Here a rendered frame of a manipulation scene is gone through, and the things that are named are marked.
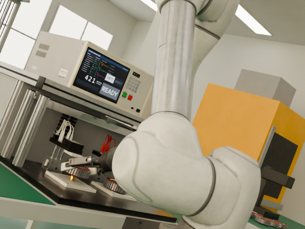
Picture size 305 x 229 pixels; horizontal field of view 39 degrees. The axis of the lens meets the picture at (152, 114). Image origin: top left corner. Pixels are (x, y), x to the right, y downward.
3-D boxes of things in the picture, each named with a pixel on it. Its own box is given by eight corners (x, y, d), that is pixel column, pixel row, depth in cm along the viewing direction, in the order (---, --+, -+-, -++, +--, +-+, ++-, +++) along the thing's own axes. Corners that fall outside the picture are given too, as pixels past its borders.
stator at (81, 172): (93, 181, 169) (96, 172, 169) (71, 176, 160) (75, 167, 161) (77, 171, 176) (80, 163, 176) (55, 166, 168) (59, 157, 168)
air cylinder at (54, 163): (61, 174, 179) (66, 161, 180) (46, 171, 174) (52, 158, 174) (55, 170, 183) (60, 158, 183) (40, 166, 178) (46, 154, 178)
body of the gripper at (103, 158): (105, 167, 152) (87, 172, 157) (122, 172, 158) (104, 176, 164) (106, 147, 155) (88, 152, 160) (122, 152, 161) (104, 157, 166)
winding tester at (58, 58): (140, 117, 204) (156, 77, 204) (69, 87, 172) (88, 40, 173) (92, 99, 231) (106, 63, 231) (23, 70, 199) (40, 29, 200)
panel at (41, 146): (112, 180, 218) (134, 125, 219) (-5, 151, 171) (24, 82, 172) (110, 179, 219) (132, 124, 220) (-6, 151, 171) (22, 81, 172)
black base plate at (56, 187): (175, 223, 185) (177, 218, 185) (57, 203, 139) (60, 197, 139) (109, 183, 218) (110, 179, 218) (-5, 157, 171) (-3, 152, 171)
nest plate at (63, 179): (95, 193, 169) (96, 190, 169) (66, 187, 158) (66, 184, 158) (74, 179, 179) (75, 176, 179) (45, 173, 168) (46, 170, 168)
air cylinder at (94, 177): (103, 183, 197) (107, 172, 197) (91, 181, 192) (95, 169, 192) (96, 180, 200) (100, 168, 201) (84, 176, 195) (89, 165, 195)
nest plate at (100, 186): (136, 201, 186) (137, 198, 186) (111, 196, 175) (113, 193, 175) (115, 188, 197) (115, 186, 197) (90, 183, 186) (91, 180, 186)
